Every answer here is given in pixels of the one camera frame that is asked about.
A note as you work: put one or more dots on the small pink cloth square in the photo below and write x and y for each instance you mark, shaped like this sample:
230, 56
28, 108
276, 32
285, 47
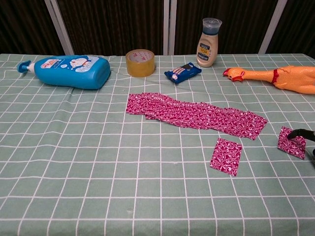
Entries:
226, 157

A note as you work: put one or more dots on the pink cloth piece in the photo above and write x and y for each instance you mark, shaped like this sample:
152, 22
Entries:
291, 147

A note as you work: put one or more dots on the long pink patterned cloth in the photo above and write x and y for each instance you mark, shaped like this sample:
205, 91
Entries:
187, 111

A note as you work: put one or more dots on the beige sauce bottle clear cap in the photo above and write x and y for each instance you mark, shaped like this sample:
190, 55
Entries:
205, 52

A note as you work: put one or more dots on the orange rubber chicken toy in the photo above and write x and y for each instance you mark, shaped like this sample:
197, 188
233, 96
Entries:
290, 77

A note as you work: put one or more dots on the white frame post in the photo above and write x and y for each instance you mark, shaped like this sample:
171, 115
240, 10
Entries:
169, 27
60, 27
272, 27

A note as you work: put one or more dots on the green checked tablecloth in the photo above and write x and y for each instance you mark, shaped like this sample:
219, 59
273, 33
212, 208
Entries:
98, 172

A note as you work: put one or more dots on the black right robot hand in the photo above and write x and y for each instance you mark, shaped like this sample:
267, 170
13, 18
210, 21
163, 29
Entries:
304, 134

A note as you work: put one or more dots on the clear packing tape roll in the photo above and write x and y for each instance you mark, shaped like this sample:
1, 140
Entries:
140, 66

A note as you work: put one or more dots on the blue pump lotion bottle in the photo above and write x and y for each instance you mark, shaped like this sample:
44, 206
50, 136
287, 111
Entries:
73, 72

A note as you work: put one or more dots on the blue snack packet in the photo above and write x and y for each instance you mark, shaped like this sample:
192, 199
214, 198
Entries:
183, 72

